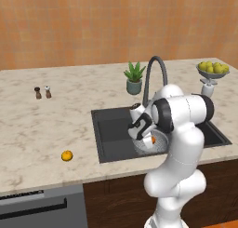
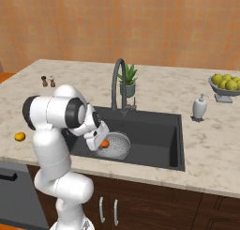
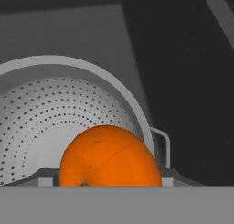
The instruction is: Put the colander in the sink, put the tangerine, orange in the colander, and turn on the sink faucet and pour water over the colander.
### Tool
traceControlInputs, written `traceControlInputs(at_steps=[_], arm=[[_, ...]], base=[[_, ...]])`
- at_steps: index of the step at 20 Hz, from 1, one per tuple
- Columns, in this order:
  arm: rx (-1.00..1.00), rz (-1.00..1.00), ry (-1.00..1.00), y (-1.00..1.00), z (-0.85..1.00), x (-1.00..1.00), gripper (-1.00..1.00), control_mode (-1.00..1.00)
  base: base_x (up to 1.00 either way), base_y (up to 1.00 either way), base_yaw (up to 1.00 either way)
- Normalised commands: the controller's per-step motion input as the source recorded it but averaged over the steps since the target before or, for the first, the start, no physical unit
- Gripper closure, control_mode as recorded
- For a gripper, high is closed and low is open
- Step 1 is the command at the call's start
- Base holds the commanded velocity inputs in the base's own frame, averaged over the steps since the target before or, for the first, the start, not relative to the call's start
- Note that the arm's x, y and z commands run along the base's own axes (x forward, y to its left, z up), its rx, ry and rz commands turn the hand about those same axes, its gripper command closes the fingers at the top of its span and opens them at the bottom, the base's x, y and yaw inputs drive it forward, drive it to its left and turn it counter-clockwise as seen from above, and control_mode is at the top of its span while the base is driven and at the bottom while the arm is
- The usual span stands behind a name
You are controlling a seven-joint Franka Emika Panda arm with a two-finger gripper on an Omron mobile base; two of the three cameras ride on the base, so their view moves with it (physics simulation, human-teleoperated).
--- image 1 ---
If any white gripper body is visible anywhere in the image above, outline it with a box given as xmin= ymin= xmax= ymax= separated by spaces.
xmin=135 ymin=131 xmax=155 ymax=151

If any white mesh colander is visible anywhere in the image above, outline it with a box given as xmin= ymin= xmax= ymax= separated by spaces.
xmin=132 ymin=128 xmax=170 ymax=157

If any dark grey sink basin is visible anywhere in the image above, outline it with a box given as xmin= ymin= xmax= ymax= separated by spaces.
xmin=90 ymin=105 xmax=233 ymax=165

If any grey curved sink faucet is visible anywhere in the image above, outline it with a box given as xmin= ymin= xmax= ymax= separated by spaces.
xmin=141 ymin=55 xmax=169 ymax=108

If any green plant in grey pot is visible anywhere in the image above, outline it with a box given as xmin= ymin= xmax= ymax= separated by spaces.
xmin=123 ymin=60 xmax=147 ymax=96

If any dark brown cupboard front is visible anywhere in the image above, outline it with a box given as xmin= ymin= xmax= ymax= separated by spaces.
xmin=82 ymin=158 xmax=238 ymax=228

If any orange fruit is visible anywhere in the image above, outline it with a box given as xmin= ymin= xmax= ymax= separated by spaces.
xmin=60 ymin=150 xmax=74 ymax=162

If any grey fruit bowl on stand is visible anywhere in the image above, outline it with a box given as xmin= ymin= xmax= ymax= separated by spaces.
xmin=195 ymin=65 xmax=231 ymax=99

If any white-topped salt shaker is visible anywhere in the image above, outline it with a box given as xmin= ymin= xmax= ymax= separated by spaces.
xmin=44 ymin=86 xmax=53 ymax=100

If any brown pepper shaker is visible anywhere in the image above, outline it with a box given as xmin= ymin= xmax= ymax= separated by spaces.
xmin=33 ymin=87 xmax=43 ymax=101

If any grey dishwasher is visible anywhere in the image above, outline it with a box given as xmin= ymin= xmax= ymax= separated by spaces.
xmin=0 ymin=183 xmax=89 ymax=228

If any black dishwasher handle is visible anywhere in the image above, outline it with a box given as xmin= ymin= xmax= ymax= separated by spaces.
xmin=0 ymin=197 xmax=69 ymax=221

